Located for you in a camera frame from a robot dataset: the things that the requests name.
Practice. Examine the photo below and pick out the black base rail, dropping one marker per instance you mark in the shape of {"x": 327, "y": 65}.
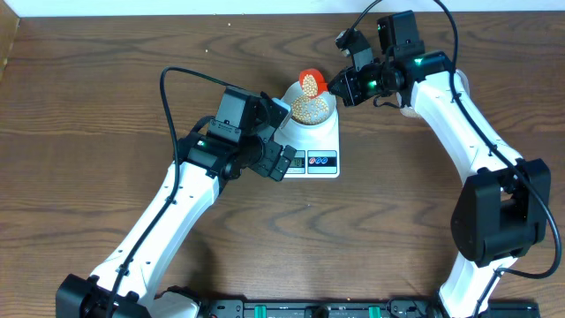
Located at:
{"x": 399, "y": 308}

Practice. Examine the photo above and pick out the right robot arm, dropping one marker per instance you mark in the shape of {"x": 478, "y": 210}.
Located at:
{"x": 502, "y": 210}

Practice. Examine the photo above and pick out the light grey bowl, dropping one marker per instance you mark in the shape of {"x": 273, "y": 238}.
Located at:
{"x": 294, "y": 91}

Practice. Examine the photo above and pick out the white digital kitchen scale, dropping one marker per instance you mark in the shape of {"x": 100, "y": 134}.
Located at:
{"x": 318, "y": 148}

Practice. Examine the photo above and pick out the red measuring scoop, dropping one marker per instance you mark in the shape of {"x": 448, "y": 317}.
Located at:
{"x": 322, "y": 85}

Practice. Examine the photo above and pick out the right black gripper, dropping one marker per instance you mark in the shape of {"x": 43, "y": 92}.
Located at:
{"x": 350, "y": 94}

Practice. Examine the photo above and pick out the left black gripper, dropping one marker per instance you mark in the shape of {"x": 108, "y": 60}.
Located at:
{"x": 264, "y": 164}

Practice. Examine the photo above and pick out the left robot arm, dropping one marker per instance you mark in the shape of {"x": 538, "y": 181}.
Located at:
{"x": 216, "y": 150}

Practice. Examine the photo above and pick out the soybeans in bowl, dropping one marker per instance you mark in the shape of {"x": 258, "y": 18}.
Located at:
{"x": 309, "y": 111}

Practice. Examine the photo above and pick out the soybeans in scoop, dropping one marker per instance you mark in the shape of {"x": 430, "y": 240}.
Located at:
{"x": 309, "y": 86}

